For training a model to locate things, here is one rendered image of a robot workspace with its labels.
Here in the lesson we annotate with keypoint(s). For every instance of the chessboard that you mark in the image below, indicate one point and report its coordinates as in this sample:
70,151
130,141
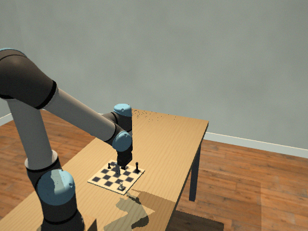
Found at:
107,178

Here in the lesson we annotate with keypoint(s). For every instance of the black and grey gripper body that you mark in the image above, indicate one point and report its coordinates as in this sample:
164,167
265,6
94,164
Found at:
123,158

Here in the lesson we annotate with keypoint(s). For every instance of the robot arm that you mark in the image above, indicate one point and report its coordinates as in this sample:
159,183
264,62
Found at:
28,90

